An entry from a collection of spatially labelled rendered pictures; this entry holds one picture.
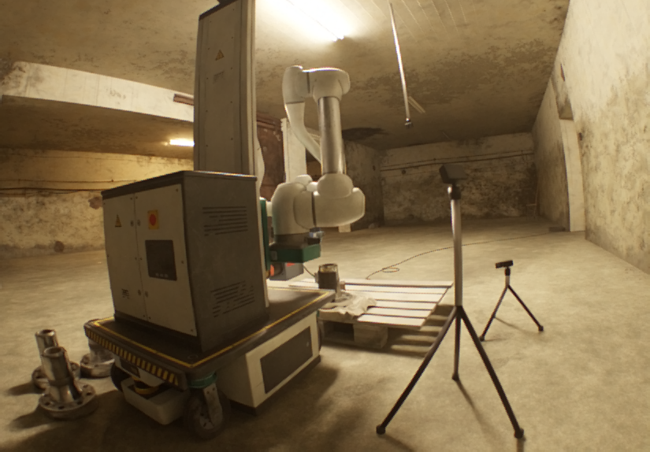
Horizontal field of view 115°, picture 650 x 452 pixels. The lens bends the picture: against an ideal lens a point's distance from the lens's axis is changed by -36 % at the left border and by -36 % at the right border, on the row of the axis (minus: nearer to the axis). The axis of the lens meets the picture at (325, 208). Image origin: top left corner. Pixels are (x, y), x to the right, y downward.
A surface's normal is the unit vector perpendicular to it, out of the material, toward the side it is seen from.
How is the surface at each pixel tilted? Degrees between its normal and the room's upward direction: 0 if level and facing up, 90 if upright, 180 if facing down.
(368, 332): 90
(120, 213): 90
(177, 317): 90
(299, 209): 91
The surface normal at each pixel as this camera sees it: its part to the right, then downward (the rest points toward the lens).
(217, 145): -0.44, 0.02
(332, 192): -0.05, -0.24
